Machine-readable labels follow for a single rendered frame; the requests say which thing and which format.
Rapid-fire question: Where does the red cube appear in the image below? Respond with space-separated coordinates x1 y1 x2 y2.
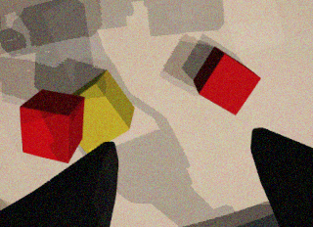
193 47 261 114
20 89 85 163

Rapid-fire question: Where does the yellow cube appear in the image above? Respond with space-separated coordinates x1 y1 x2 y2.
73 70 136 154

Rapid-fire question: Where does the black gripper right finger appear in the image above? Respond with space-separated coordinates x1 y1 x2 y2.
250 128 313 227

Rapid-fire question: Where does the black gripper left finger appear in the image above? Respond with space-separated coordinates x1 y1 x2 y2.
0 141 118 227

